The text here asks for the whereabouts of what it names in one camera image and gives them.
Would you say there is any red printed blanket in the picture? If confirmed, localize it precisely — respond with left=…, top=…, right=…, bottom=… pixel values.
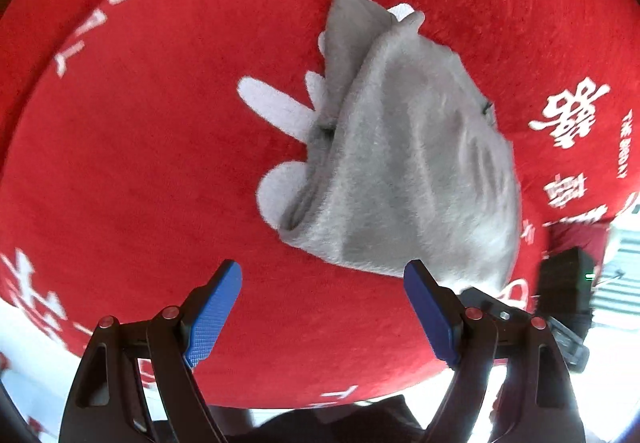
left=0, top=0, right=640, bottom=410

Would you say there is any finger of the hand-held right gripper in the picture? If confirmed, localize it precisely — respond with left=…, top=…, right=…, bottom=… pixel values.
left=459, top=287, right=527, bottom=324

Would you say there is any grey sweater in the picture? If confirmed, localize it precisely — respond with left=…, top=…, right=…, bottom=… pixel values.
left=277, top=0, right=523, bottom=293

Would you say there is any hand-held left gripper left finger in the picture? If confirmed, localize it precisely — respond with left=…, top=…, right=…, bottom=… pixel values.
left=59, top=259, right=244, bottom=443

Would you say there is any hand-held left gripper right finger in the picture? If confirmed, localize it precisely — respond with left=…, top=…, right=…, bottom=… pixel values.
left=403, top=259, right=587, bottom=443

